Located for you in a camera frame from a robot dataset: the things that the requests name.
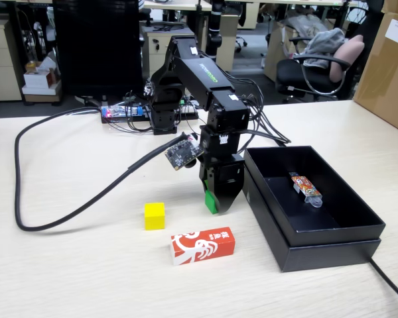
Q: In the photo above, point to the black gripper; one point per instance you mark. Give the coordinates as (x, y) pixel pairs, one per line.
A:
(219, 142)

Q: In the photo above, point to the red white printed carton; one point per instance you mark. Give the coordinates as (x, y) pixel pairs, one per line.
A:
(202, 246)

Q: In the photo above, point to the yellow cube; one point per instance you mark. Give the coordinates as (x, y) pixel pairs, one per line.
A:
(154, 217)

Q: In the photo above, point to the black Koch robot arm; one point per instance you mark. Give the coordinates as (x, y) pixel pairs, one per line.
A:
(202, 76)

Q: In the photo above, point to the black open box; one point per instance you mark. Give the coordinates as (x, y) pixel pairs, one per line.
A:
(268, 232)

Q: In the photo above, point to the black cardboard box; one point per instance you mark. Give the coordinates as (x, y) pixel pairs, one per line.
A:
(318, 212)

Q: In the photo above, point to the large brown cardboard box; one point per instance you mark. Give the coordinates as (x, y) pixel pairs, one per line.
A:
(388, 86)

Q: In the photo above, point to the small orange snack packet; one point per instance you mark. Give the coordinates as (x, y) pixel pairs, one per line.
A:
(305, 188)

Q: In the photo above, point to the controller board with LED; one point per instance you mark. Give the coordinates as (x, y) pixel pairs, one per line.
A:
(119, 111)

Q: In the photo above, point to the black office chair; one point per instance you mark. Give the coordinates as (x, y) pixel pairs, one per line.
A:
(295, 74)

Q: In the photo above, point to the plain beige cabinet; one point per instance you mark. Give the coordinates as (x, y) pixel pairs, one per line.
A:
(227, 49)

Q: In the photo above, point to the grey cloth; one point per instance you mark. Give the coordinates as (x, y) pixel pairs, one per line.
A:
(325, 44)

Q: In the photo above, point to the black monitor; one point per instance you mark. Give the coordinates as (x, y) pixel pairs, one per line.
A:
(96, 49)

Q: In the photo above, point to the beige desk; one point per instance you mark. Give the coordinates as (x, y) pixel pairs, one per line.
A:
(190, 5)

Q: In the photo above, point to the pink cushion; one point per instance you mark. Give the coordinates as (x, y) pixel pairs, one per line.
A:
(346, 56)

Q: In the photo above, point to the clear plastic bag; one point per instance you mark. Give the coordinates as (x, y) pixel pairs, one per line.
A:
(302, 23)

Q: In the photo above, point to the stack of white boxes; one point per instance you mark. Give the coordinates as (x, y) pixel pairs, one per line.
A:
(39, 79)

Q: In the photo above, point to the beige drawer cabinet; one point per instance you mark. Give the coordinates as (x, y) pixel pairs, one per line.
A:
(1, 59)

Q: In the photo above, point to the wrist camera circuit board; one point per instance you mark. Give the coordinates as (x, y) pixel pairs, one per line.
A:
(182, 154)

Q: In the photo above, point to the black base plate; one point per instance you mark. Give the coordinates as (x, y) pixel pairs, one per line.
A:
(189, 116)

